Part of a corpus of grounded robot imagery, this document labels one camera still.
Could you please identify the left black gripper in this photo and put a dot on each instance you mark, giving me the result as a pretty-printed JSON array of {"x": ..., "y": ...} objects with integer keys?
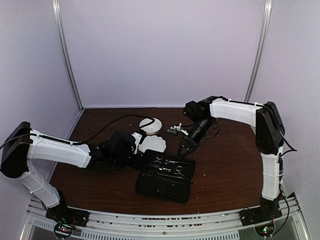
[{"x": 137, "y": 163}]

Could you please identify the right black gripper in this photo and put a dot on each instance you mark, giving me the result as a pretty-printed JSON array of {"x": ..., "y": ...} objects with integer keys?
[{"x": 189, "y": 143}]

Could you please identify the silver thinning scissors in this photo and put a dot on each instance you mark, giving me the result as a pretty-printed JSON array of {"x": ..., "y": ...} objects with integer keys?
[{"x": 175, "y": 172}]

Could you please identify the black zippered tool case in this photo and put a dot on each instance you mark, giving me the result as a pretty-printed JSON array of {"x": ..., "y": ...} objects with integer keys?
[{"x": 153, "y": 185}]

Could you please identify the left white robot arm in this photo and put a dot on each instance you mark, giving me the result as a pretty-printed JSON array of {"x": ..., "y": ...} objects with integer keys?
[{"x": 25, "y": 144}]

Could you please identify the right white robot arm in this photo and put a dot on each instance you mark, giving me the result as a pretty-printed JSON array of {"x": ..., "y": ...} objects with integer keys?
[{"x": 269, "y": 137}]

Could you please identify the scalloped white bowl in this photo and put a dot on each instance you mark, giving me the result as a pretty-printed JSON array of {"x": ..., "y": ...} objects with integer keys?
[{"x": 153, "y": 142}]

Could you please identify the round white bowl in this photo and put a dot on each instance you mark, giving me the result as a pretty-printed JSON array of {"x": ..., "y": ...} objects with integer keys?
[{"x": 151, "y": 127}]

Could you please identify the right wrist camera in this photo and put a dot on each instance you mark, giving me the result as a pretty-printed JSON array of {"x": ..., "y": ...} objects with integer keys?
[{"x": 176, "y": 130}]

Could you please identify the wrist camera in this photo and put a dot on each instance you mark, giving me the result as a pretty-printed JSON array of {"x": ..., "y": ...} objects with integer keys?
[
  {"x": 176, "y": 130},
  {"x": 138, "y": 139}
]

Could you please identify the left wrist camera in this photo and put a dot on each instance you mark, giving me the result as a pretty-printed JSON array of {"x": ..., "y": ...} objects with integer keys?
[{"x": 138, "y": 139}]

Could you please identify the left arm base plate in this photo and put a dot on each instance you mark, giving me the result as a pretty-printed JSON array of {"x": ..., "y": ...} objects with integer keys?
[{"x": 72, "y": 217}]

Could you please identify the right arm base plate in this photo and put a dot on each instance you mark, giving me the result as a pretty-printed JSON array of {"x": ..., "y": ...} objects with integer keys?
[{"x": 256, "y": 215}]

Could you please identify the right aluminium corner post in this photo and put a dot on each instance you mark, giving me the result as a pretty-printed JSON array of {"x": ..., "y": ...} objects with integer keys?
[{"x": 264, "y": 31}]

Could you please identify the aluminium corner post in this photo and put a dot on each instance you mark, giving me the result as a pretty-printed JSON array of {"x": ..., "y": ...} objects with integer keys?
[
  {"x": 65, "y": 53},
  {"x": 264, "y": 31}
]

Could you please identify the aluminium front rail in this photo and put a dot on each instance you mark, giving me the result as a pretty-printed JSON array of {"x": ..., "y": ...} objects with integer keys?
[{"x": 224, "y": 225}]

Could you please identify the left aluminium corner post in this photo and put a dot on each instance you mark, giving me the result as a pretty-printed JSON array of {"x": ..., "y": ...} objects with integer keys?
[{"x": 65, "y": 53}]

